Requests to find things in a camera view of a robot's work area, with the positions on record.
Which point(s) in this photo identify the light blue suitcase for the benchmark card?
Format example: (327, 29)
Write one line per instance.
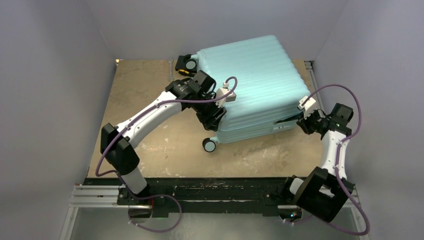
(268, 88)

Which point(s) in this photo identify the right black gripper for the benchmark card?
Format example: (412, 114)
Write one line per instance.
(304, 122)

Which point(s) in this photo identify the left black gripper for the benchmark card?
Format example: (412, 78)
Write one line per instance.
(211, 119)

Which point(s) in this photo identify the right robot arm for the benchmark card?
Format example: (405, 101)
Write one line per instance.
(321, 193)

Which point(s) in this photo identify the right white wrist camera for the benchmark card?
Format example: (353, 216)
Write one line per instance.
(307, 105)

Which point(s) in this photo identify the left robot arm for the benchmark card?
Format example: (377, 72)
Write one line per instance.
(118, 142)

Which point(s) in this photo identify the black metal base rail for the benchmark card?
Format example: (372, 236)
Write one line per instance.
(267, 196)

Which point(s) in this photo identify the silver metal wrench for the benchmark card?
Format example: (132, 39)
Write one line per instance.
(170, 76)

